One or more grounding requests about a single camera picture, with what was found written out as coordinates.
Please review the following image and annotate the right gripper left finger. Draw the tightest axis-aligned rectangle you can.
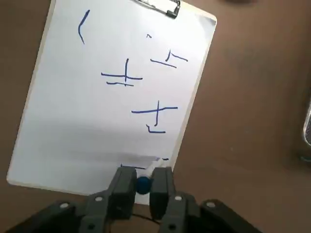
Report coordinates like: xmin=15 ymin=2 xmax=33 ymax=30
xmin=4 ymin=167 xmax=138 ymax=233

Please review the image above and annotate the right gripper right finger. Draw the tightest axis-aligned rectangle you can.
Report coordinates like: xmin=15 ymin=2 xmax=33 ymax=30
xmin=149 ymin=166 xmax=265 ymax=233

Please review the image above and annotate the blue pen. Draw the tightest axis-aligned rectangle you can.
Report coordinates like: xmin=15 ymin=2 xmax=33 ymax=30
xmin=135 ymin=157 xmax=169 ymax=195

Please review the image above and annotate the white A4 paper sheet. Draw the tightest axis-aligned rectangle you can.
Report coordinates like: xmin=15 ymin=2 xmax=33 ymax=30
xmin=9 ymin=0 xmax=216 ymax=204

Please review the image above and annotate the silver mesh tray rack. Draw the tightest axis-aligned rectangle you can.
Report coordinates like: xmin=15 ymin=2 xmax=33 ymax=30
xmin=302 ymin=98 xmax=311 ymax=148

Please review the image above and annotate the white clipboard with metal clip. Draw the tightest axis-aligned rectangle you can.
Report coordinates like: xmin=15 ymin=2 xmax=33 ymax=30
xmin=6 ymin=0 xmax=218 ymax=206

